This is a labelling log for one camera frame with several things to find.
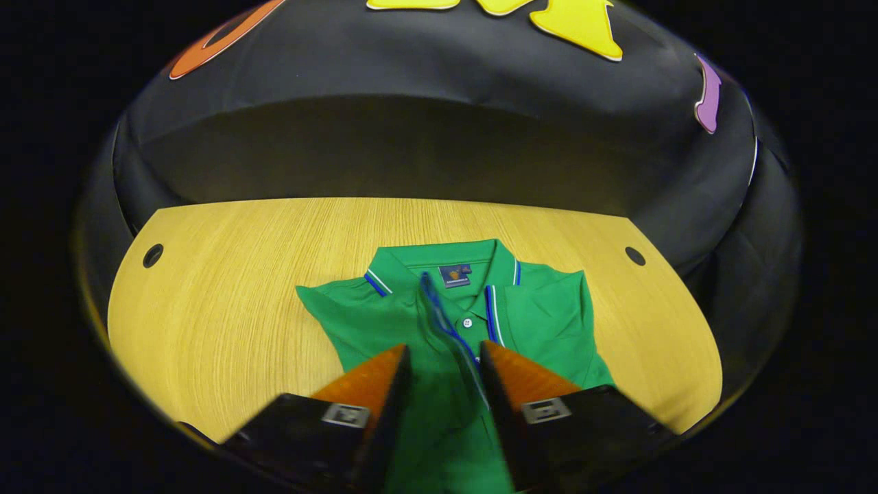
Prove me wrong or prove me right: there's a black backdrop cloth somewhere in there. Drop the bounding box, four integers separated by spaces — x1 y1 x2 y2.
72 0 803 412

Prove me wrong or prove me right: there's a green T-shirt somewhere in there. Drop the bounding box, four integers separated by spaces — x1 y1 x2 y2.
295 238 615 494

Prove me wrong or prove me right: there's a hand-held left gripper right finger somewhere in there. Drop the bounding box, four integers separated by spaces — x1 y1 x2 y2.
478 340 677 494

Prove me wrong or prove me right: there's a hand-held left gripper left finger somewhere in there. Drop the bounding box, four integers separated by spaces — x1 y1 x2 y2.
221 343 413 494

